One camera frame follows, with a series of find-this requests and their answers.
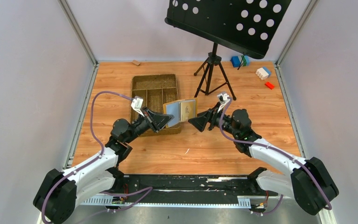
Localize black music stand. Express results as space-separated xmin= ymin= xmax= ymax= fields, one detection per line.
xmin=165 ymin=0 xmax=291 ymax=96

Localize red toy block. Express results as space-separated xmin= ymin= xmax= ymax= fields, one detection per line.
xmin=265 ymin=82 xmax=275 ymax=90

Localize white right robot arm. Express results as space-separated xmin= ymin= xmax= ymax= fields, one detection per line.
xmin=188 ymin=104 xmax=339 ymax=215

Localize small wooden block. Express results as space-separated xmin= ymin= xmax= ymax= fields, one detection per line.
xmin=132 ymin=60 xmax=141 ymax=66

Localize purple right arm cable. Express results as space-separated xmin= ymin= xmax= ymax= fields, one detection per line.
xmin=218 ymin=97 xmax=333 ymax=216

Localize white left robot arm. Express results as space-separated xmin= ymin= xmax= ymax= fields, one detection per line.
xmin=33 ymin=107 xmax=174 ymax=224

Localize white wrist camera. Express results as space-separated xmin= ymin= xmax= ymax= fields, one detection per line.
xmin=217 ymin=91 xmax=231 ymax=107
xmin=131 ymin=96 xmax=144 ymax=117

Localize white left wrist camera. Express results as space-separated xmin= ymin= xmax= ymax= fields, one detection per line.
xmin=131 ymin=96 xmax=144 ymax=117

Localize blue green toy block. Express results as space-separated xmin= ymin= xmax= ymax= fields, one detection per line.
xmin=230 ymin=55 xmax=250 ymax=68

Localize woven straw divided tray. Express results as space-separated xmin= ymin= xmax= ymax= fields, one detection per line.
xmin=130 ymin=73 xmax=182 ymax=137

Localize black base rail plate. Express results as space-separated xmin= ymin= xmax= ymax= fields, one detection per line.
xmin=108 ymin=175 xmax=278 ymax=205

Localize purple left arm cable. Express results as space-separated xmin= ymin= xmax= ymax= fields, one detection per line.
xmin=41 ymin=91 xmax=153 ymax=224

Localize white blue toy block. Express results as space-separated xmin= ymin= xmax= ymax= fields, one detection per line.
xmin=255 ymin=67 xmax=272 ymax=80

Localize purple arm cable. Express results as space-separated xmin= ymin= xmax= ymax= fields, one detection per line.
xmin=41 ymin=91 xmax=153 ymax=224
xmin=218 ymin=97 xmax=333 ymax=216

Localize beige illustrated card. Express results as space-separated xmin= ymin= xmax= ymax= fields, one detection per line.
xmin=180 ymin=100 xmax=195 ymax=122

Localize yellow leather card holder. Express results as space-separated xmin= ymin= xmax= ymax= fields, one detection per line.
xmin=163 ymin=98 xmax=198 ymax=128

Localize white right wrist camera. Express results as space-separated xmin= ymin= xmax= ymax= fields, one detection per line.
xmin=217 ymin=91 xmax=231 ymax=107

